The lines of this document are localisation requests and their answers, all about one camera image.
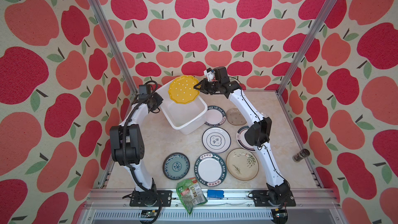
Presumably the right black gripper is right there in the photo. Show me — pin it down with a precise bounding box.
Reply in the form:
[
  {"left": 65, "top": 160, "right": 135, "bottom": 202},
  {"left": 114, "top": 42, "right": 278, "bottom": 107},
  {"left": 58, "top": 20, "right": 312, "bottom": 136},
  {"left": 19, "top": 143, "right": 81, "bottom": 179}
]
[{"left": 194, "top": 79, "right": 221, "bottom": 95}]

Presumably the yellow dotted scalloped plate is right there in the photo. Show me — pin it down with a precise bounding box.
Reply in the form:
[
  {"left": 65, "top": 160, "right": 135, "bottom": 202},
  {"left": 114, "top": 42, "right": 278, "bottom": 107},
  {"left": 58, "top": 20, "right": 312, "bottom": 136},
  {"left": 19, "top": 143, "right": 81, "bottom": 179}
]
[{"left": 168, "top": 75, "right": 200, "bottom": 104}]

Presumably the white plate black flower outline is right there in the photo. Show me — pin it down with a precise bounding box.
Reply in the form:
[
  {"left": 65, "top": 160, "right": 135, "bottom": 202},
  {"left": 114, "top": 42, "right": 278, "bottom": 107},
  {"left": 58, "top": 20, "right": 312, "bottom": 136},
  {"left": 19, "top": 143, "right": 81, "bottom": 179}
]
[{"left": 202, "top": 127, "right": 231, "bottom": 153}]

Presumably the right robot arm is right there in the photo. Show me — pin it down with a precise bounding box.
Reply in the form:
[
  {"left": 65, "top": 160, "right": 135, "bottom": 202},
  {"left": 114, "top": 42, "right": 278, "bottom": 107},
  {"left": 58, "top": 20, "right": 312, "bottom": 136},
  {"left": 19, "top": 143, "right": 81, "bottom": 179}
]
[{"left": 193, "top": 66, "right": 292, "bottom": 206}]

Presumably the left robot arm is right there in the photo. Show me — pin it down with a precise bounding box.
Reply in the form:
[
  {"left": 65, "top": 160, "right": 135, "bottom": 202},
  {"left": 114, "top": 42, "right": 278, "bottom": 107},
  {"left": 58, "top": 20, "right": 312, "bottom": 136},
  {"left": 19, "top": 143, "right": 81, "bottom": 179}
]
[{"left": 110, "top": 92, "right": 163, "bottom": 201}]

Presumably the white plastic bin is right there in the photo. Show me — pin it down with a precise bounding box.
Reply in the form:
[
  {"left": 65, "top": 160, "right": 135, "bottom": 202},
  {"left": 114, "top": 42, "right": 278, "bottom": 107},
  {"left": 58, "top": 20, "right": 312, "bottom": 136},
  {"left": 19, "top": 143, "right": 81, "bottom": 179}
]
[{"left": 157, "top": 82, "right": 208, "bottom": 135}]

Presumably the small dark-rimmed lettered plate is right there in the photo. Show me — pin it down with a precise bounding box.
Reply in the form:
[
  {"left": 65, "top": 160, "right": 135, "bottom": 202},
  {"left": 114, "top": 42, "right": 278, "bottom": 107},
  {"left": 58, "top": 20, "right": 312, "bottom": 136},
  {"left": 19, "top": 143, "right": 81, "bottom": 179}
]
[{"left": 205, "top": 105, "right": 227, "bottom": 127}]

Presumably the smoky translucent glass plate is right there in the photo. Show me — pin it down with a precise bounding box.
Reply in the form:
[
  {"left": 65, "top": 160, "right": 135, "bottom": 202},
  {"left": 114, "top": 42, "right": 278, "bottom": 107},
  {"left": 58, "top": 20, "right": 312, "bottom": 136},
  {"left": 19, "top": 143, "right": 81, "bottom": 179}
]
[{"left": 226, "top": 108, "right": 247, "bottom": 126}]

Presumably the white plate green red rim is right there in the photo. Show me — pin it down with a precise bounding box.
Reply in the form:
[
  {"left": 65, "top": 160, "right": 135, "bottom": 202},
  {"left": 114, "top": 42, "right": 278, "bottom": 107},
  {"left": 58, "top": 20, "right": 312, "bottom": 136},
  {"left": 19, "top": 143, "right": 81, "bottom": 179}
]
[{"left": 236, "top": 126, "right": 255, "bottom": 152}]

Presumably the blue green patterned plate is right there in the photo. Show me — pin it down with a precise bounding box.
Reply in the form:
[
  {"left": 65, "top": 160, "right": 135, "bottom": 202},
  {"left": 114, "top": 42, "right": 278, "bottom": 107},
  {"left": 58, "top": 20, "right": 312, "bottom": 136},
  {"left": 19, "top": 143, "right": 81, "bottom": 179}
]
[{"left": 162, "top": 152, "right": 190, "bottom": 180}]

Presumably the large dark-rimmed lettered plate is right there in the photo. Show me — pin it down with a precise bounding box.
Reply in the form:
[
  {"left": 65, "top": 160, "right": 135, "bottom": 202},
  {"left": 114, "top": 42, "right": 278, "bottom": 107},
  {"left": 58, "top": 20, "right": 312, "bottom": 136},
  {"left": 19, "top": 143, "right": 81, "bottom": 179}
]
[{"left": 194, "top": 152, "right": 227, "bottom": 187}]

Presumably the beige bamboo print plate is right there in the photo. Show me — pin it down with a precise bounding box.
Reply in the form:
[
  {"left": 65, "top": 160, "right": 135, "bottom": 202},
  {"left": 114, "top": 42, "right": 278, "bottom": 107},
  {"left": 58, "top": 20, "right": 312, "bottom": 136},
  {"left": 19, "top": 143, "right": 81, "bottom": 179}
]
[{"left": 226, "top": 148, "right": 259, "bottom": 181}]

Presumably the green snack packet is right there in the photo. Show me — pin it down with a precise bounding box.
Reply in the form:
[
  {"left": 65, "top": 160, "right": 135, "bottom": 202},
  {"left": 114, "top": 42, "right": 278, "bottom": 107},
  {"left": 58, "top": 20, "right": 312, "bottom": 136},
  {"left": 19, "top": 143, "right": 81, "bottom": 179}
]
[{"left": 176, "top": 177, "right": 208, "bottom": 215}]

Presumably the blue box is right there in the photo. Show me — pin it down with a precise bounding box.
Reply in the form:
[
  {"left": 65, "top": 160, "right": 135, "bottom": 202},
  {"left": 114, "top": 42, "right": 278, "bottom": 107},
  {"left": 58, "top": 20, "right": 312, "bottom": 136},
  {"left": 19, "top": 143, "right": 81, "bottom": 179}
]
[{"left": 207, "top": 189, "right": 224, "bottom": 199}]

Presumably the dark spice jar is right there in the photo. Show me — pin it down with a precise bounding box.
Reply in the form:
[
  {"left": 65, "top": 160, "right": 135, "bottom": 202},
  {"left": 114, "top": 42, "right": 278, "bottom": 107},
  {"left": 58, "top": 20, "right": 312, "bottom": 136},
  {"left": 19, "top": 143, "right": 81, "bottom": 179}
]
[{"left": 292, "top": 148, "right": 311, "bottom": 162}]

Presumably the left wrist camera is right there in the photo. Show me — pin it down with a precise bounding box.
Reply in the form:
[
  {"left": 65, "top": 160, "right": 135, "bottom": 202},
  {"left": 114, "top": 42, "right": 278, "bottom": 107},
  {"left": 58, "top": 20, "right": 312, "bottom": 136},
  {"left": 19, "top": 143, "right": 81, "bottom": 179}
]
[{"left": 138, "top": 84, "right": 152, "bottom": 100}]

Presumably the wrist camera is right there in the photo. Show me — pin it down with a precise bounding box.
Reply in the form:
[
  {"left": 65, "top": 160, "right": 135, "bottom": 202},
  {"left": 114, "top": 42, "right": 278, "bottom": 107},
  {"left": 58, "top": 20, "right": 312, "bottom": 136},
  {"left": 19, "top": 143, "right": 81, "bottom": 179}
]
[
  {"left": 204, "top": 68, "right": 216, "bottom": 82},
  {"left": 138, "top": 84, "right": 152, "bottom": 100}
]

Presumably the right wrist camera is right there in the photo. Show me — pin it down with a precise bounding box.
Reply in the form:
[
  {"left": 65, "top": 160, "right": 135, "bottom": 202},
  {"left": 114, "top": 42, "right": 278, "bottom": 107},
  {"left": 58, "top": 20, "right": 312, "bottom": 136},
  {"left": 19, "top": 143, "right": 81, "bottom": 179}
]
[{"left": 204, "top": 68, "right": 216, "bottom": 82}]

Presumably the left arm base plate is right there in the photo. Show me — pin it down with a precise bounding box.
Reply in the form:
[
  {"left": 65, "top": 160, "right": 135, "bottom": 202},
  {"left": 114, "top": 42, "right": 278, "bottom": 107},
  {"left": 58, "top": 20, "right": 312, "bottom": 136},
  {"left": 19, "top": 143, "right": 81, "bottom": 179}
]
[{"left": 125, "top": 190, "right": 173, "bottom": 207}]

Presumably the front aluminium rail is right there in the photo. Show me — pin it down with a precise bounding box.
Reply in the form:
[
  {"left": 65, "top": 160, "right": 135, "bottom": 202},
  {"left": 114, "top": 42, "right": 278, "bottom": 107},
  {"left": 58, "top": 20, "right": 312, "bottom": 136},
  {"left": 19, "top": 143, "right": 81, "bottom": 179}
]
[{"left": 77, "top": 188, "right": 348, "bottom": 224}]

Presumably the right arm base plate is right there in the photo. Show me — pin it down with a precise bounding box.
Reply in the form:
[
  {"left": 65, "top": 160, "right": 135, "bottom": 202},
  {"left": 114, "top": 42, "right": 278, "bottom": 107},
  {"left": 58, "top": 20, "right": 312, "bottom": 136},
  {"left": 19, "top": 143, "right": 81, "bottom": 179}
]
[{"left": 248, "top": 190, "right": 296, "bottom": 207}]

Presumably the left aluminium frame post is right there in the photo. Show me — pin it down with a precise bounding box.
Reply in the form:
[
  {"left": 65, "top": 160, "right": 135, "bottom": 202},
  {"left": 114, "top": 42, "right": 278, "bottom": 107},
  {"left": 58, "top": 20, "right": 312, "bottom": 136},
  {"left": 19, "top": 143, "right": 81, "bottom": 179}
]
[{"left": 88, "top": 0, "right": 138, "bottom": 96}]

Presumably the aluminium frame post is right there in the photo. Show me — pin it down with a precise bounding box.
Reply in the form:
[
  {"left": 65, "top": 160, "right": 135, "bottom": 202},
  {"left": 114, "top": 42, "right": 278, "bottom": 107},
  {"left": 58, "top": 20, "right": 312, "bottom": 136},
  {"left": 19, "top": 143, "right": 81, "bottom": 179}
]
[
  {"left": 88, "top": 0, "right": 138, "bottom": 96},
  {"left": 276, "top": 0, "right": 337, "bottom": 96}
]

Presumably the right aluminium frame post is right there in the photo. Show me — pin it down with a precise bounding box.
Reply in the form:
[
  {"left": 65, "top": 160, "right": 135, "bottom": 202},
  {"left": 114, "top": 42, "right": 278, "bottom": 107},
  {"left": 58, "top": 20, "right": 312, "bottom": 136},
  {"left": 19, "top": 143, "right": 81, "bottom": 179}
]
[{"left": 276, "top": 0, "right": 337, "bottom": 96}]

